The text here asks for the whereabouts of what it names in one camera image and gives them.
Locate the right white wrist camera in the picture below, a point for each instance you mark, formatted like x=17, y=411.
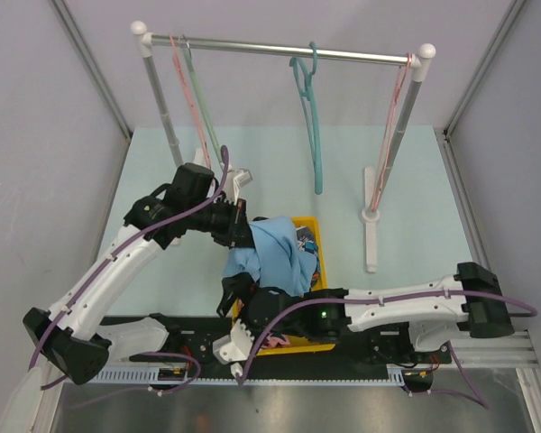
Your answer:
x=234, y=347

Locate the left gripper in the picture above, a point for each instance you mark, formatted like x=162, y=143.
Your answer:
x=237, y=233

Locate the light blue shorts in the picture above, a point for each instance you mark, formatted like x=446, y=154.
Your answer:
x=275, y=261

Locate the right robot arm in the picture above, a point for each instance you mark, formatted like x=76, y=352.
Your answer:
x=470, y=299

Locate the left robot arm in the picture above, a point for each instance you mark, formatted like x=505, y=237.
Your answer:
x=70, y=333

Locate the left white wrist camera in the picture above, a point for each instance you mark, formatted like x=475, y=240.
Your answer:
x=235, y=181

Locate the teal plastic hanger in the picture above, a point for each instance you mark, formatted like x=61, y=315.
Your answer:
x=304, y=82

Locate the yellow plastic bin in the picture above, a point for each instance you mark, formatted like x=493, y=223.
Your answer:
x=309, y=223

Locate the white and metal clothes rack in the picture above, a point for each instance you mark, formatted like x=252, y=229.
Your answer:
x=146, y=41

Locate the grey printed shorts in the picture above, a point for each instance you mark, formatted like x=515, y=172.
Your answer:
x=307, y=244

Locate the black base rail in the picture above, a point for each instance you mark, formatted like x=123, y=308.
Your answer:
x=381, y=355

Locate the pale green plastic hanger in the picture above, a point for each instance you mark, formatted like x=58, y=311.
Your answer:
x=200, y=98

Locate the pink and navy shorts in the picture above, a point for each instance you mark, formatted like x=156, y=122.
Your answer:
x=276, y=340

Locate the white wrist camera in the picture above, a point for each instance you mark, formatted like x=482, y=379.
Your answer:
x=234, y=347
x=235, y=181

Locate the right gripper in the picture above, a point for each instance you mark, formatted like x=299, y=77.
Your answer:
x=241, y=284

